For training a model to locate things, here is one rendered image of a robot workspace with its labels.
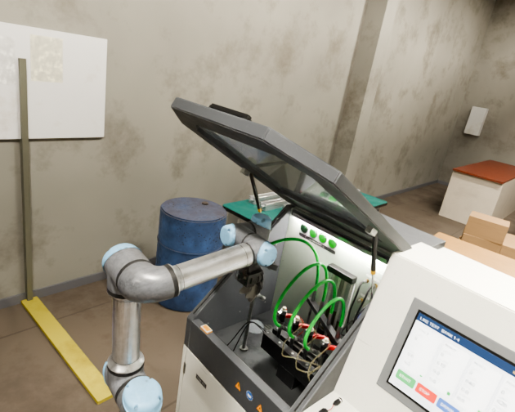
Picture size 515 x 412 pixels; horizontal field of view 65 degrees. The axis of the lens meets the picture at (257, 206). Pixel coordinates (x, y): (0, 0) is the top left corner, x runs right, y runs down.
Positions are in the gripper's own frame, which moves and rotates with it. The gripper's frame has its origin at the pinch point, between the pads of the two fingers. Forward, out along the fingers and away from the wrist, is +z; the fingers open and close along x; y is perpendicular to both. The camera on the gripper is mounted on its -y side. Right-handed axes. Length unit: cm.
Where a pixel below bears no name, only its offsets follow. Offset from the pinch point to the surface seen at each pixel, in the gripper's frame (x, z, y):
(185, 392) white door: -28, 70, 4
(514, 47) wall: -244, -202, -925
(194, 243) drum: -146, 58, -77
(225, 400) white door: 0, 51, 4
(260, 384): 15.4, 29.5, 2.5
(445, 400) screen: 70, 4, -23
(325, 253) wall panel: -5, -7, -50
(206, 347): -18.0, 35.0, 4.1
